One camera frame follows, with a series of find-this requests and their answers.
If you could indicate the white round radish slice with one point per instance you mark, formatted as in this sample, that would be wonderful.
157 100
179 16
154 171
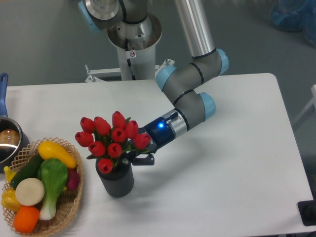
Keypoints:
30 192

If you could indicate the green bok choy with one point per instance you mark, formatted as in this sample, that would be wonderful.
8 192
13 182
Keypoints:
53 174

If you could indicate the dark grey ribbed vase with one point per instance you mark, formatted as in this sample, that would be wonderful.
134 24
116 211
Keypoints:
118 183

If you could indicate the yellow bell pepper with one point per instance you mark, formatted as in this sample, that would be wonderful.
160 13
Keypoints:
9 200

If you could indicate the white furniture frame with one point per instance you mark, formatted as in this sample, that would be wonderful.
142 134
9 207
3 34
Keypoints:
306 111

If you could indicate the red tulip bouquet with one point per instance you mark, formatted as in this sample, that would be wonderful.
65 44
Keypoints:
108 143

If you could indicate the yellow banana tip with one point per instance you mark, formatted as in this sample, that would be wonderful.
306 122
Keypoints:
9 174

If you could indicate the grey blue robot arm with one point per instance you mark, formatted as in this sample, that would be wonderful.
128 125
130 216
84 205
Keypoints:
190 108

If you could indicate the blue plastic bag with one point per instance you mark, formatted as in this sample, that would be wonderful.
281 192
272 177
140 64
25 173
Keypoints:
295 16

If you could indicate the black device at table edge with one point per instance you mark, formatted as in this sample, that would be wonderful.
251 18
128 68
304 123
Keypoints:
307 210

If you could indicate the red radish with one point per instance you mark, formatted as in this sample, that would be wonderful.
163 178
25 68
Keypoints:
73 180

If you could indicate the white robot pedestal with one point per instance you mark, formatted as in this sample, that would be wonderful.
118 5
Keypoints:
136 50

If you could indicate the blue handled saucepan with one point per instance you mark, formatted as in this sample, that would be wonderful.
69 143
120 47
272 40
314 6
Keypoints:
12 137

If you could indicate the dark green cucumber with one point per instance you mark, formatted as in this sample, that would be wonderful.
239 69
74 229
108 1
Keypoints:
29 170

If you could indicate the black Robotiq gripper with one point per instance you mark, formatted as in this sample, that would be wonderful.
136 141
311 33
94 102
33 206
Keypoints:
161 134

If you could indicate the yellow squash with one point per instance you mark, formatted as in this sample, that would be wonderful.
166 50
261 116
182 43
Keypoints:
49 149

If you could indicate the orange fruit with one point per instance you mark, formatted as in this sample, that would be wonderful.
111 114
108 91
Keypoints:
26 219

